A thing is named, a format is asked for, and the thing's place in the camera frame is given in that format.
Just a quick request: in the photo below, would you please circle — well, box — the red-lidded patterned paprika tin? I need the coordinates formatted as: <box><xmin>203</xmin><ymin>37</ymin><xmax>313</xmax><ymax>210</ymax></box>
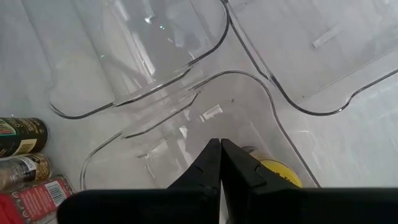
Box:
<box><xmin>0</xmin><ymin>174</ymin><xmax>76</xmax><ymax>224</ymax></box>

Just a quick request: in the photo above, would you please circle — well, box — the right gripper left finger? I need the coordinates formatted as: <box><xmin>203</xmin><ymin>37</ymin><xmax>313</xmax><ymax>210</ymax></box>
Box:
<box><xmin>57</xmin><ymin>138</ymin><xmax>222</xmax><ymax>224</ymax></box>

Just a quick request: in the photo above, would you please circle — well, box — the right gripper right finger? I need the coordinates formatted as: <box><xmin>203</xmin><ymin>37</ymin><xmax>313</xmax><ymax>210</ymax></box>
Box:
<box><xmin>220</xmin><ymin>138</ymin><xmax>398</xmax><ymax>224</ymax></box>

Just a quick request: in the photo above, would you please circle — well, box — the yellow-lidded dark spice jar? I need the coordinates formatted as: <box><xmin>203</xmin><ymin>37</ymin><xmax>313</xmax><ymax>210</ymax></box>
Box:
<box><xmin>0</xmin><ymin>116</ymin><xmax>50</xmax><ymax>159</ymax></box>
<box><xmin>241</xmin><ymin>145</ymin><xmax>305</xmax><ymax>189</ymax></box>

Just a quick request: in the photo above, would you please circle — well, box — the cork-stoppered glass spice jar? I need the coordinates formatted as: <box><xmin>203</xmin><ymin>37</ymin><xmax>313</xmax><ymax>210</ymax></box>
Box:
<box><xmin>0</xmin><ymin>152</ymin><xmax>52</xmax><ymax>191</ymax></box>

